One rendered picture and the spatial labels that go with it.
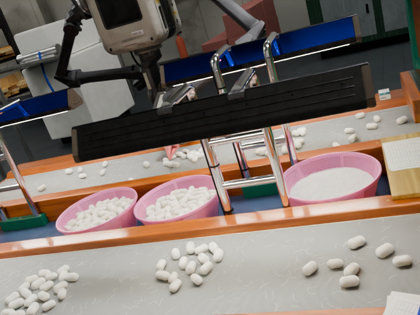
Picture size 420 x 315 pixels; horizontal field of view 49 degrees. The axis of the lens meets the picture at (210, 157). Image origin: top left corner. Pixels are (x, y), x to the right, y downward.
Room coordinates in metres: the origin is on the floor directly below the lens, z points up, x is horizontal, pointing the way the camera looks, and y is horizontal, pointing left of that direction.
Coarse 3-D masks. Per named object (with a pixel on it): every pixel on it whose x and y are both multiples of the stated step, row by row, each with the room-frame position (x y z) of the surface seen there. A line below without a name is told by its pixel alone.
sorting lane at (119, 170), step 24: (336, 120) 1.51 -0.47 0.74; (360, 120) 1.44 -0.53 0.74; (384, 120) 1.37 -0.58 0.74; (408, 120) 1.32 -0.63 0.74; (312, 144) 1.36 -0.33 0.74; (72, 168) 1.93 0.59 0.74; (96, 168) 1.82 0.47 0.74; (120, 168) 1.73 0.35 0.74; (144, 168) 1.64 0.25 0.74; (168, 168) 1.56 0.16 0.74; (192, 168) 1.49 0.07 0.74; (0, 192) 1.91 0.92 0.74; (48, 192) 1.71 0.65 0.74
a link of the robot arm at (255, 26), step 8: (216, 0) 1.98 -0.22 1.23; (224, 0) 1.97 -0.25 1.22; (232, 0) 1.96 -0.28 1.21; (224, 8) 1.95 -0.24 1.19; (232, 8) 1.93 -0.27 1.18; (240, 8) 1.92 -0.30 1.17; (232, 16) 1.93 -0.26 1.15; (240, 16) 1.90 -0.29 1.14; (248, 16) 1.89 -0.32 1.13; (240, 24) 1.90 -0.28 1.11; (248, 24) 1.86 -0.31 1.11; (256, 24) 1.84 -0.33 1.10; (264, 24) 1.83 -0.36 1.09; (248, 32) 1.83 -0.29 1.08; (256, 32) 1.82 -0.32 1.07; (264, 32) 1.86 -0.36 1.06
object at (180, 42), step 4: (180, 32) 8.30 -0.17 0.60; (180, 36) 8.31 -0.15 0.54; (176, 40) 8.29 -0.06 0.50; (180, 40) 8.26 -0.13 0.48; (180, 44) 8.25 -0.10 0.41; (184, 44) 8.29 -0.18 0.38; (180, 48) 8.26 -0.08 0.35; (184, 48) 8.27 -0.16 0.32; (180, 52) 8.27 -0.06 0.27; (184, 52) 8.25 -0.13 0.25; (184, 56) 8.25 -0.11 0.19; (188, 56) 8.29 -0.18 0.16
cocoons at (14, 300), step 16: (352, 240) 0.78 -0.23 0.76; (176, 256) 0.94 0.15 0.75; (384, 256) 0.72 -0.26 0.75; (400, 256) 0.69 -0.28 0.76; (48, 272) 1.05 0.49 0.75; (64, 272) 1.02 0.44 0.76; (160, 272) 0.88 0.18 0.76; (176, 272) 0.87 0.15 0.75; (192, 272) 0.86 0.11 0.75; (304, 272) 0.74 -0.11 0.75; (352, 272) 0.69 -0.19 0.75; (32, 288) 1.01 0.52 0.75; (48, 288) 0.99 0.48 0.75; (64, 288) 0.95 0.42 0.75; (176, 288) 0.82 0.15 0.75; (16, 304) 0.95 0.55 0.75; (32, 304) 0.92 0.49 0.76; (48, 304) 0.90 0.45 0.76
